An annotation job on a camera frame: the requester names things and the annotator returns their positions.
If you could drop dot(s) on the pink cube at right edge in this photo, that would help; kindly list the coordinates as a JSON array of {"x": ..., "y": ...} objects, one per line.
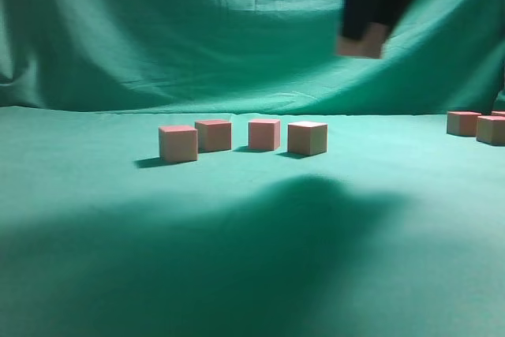
[{"x": 498, "y": 113}]

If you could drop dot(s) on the green backdrop cloth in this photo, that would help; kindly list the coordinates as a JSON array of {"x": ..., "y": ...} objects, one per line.
[{"x": 246, "y": 56}]

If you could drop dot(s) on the pink cube placed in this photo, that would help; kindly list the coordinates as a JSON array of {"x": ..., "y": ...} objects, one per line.
[
  {"x": 214, "y": 135},
  {"x": 307, "y": 138},
  {"x": 178, "y": 143},
  {"x": 264, "y": 134}
]

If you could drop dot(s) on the pink cube far right front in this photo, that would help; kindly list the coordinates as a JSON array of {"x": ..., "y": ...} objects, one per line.
[{"x": 490, "y": 130}]

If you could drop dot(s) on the green table cloth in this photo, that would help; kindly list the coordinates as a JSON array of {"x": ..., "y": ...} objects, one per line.
[{"x": 397, "y": 230}]

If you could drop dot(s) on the pink cube far right back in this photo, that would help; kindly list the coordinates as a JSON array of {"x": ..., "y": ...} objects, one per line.
[{"x": 462, "y": 123}]

